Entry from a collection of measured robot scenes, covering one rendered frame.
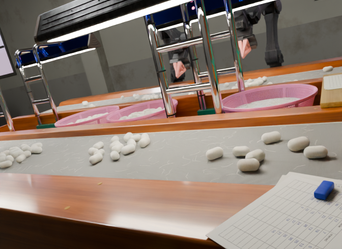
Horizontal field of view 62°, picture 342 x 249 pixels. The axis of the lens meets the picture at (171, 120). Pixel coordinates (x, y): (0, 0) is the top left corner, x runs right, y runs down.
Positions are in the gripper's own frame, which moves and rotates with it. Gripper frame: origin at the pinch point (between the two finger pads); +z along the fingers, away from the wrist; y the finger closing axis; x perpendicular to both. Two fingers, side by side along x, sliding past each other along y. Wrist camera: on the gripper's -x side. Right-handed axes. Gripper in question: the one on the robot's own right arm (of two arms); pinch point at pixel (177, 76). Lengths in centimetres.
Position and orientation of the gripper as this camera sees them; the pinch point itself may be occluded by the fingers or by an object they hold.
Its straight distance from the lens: 146.4
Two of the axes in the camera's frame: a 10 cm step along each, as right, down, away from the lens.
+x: 4.5, 5.0, 7.4
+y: 8.7, -0.6, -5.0
